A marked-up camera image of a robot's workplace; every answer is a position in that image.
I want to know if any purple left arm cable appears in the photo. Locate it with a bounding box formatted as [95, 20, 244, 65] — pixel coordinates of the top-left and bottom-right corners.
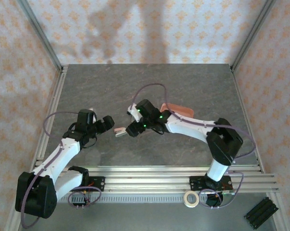
[20, 111, 102, 229]

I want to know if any white tape roll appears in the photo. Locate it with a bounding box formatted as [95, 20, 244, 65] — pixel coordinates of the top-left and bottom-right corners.
[183, 191, 200, 208]

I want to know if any aluminium side rail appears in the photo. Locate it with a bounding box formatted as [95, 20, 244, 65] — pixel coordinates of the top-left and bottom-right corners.
[29, 66, 69, 174]
[231, 68, 265, 174]

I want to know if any pink plastic tray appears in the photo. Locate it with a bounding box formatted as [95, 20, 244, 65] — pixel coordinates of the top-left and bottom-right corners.
[159, 103, 195, 119]

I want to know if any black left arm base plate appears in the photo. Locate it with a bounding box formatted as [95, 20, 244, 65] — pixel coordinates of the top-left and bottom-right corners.
[82, 176, 106, 192]

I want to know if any small pink white stapler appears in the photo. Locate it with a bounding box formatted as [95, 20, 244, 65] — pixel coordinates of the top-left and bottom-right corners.
[113, 127, 128, 139]

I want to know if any aluminium frame rail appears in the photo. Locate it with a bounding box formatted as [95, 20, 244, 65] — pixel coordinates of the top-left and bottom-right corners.
[16, 165, 280, 194]

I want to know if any aluminium frame post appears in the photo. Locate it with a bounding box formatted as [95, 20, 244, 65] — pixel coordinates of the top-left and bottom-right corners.
[230, 0, 277, 72]
[16, 0, 63, 72]

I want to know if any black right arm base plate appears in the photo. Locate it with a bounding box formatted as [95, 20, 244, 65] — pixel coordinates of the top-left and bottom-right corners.
[189, 175, 233, 192]

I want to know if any grey slotted cable duct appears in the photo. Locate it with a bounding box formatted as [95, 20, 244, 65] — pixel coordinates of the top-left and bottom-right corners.
[57, 194, 232, 205]

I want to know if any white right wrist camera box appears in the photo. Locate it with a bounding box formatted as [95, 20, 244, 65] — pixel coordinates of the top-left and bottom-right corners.
[126, 103, 139, 123]

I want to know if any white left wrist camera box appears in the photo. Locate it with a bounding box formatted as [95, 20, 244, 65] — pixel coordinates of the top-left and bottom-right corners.
[89, 107, 99, 124]

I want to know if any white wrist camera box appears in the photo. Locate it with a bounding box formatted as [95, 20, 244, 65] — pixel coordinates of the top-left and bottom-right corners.
[126, 103, 139, 123]
[89, 107, 99, 124]

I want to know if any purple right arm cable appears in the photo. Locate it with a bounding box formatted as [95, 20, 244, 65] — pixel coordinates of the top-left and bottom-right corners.
[131, 83, 257, 209]

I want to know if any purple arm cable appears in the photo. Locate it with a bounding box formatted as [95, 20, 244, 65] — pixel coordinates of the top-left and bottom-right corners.
[20, 111, 102, 229]
[131, 83, 257, 209]

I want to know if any black connector block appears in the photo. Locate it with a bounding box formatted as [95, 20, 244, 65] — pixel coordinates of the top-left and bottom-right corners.
[72, 200, 87, 209]
[206, 193, 224, 207]

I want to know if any black extrusion piece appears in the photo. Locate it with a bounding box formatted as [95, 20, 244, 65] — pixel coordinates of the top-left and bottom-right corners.
[243, 196, 279, 229]

